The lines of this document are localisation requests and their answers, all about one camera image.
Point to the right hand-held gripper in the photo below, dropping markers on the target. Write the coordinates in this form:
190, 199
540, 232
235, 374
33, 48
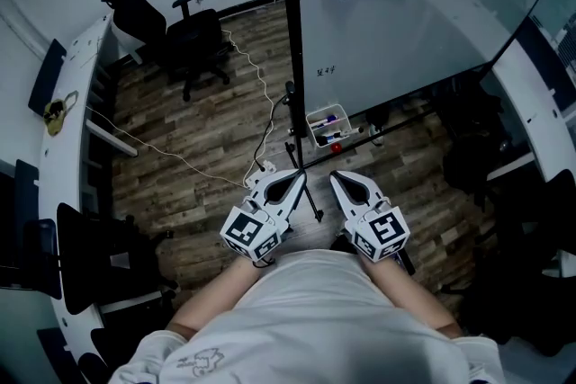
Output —
382, 231

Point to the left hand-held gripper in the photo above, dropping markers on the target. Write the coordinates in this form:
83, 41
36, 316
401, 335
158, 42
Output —
243, 231

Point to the white plastic tube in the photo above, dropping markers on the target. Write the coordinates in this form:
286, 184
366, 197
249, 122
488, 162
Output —
352, 131

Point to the white marker tray basket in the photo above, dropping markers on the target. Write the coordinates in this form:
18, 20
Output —
326, 129

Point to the person's right forearm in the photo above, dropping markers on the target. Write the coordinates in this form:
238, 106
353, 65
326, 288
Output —
414, 297

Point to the person's left forearm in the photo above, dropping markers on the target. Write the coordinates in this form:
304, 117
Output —
216, 297

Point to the whiteboard on black stand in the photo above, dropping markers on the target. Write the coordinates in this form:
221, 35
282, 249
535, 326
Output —
396, 27

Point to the white power strip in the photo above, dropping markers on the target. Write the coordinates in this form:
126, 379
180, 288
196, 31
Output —
265, 166

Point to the small red round magnet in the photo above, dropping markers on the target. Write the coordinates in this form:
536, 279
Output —
336, 147

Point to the black backpack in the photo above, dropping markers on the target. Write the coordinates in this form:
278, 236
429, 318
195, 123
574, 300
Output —
470, 135

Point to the person's white t-shirt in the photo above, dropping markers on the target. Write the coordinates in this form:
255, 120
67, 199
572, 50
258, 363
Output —
310, 328

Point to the black office chair with headrest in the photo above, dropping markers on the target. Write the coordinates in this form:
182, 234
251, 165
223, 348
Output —
193, 42

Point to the yellow-green bag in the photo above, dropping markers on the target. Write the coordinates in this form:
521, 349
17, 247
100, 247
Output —
56, 121

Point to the long white curved desk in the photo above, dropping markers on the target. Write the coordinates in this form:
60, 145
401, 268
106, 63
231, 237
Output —
76, 72

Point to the black desk divider panel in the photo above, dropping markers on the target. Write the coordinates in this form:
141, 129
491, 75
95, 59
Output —
535, 41
54, 350
47, 76
42, 256

